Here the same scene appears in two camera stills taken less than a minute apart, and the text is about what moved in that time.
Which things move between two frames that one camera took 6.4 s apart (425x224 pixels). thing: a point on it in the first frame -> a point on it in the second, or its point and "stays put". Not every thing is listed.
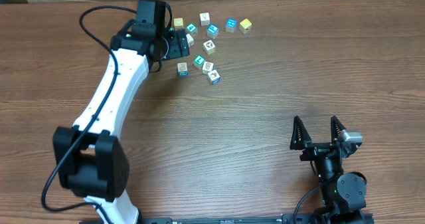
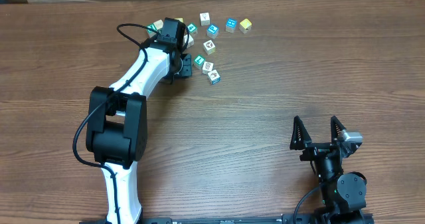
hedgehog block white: x=207 y=67 stays put
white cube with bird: x=209 y=46 stays put
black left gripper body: x=177 y=45 -> x=176 y=70
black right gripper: x=305 y=141 stays put
